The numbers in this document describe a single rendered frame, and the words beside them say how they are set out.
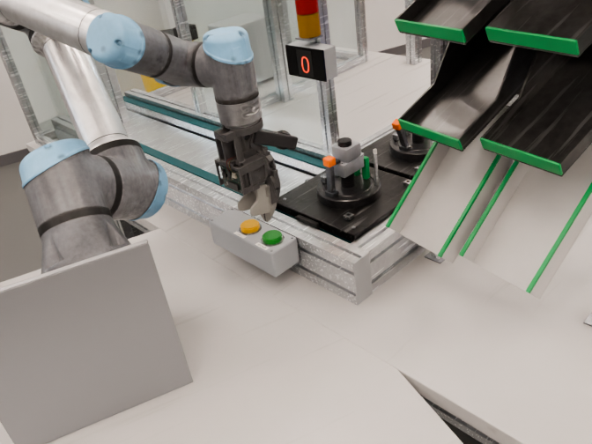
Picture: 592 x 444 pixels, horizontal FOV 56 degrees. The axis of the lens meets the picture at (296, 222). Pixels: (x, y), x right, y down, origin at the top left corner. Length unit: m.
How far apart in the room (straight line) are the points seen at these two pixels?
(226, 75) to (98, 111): 0.30
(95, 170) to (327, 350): 0.50
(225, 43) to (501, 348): 0.67
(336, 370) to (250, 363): 0.15
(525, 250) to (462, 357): 0.21
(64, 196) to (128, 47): 0.25
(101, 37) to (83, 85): 0.28
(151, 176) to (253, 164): 0.20
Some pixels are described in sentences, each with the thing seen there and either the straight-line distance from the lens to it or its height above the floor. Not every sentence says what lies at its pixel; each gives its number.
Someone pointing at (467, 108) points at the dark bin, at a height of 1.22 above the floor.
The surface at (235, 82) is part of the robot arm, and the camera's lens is 0.93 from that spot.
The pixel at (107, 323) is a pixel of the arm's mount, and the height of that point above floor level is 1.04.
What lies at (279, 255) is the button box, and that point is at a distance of 1.10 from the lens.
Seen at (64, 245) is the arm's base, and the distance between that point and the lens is 0.92.
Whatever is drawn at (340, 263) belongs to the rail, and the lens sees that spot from 1.06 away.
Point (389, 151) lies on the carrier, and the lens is 1.39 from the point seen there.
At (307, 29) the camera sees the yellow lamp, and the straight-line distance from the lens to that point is 1.30.
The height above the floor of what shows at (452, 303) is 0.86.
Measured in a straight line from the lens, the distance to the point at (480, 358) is 1.00.
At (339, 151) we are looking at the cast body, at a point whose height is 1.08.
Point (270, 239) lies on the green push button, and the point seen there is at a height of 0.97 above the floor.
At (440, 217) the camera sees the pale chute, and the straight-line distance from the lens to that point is 1.02.
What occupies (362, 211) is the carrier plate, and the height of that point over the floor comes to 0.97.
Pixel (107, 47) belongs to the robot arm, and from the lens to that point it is 0.89.
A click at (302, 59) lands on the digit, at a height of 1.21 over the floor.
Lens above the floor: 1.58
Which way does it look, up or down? 32 degrees down
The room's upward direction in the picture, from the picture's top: 9 degrees counter-clockwise
